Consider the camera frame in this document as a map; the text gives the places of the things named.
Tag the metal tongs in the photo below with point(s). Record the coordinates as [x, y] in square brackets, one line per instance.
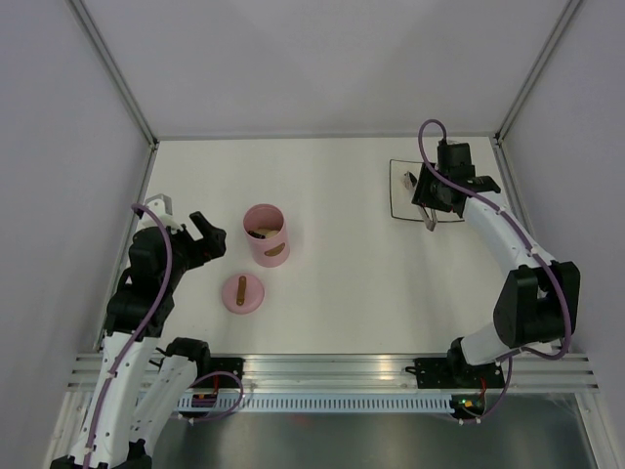
[429, 217]

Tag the frame post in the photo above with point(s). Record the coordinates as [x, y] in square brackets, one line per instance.
[114, 73]
[569, 12]

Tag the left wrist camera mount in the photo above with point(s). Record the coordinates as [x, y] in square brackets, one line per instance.
[161, 206]

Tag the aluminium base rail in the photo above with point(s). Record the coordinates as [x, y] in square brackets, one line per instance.
[386, 374]

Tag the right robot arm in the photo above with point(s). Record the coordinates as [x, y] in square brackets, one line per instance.
[539, 298]

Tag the pink lunch box lid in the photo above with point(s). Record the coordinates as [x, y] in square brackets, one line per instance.
[243, 294]

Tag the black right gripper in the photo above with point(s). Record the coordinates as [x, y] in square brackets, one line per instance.
[422, 193]

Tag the pink cylindrical lunch box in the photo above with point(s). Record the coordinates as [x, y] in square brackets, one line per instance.
[270, 252]

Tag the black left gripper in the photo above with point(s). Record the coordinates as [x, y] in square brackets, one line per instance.
[214, 239]

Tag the white cable duct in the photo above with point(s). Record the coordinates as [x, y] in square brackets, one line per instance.
[345, 403]

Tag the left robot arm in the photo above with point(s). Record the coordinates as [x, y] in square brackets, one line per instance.
[122, 426]

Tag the right frame post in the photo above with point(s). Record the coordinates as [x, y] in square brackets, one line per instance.
[569, 12]

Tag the white square plate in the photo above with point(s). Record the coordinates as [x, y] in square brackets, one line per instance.
[401, 204]

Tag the round beige bun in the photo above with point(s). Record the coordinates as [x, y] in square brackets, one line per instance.
[268, 232]

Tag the left frame post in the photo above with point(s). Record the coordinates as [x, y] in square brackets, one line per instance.
[114, 73]

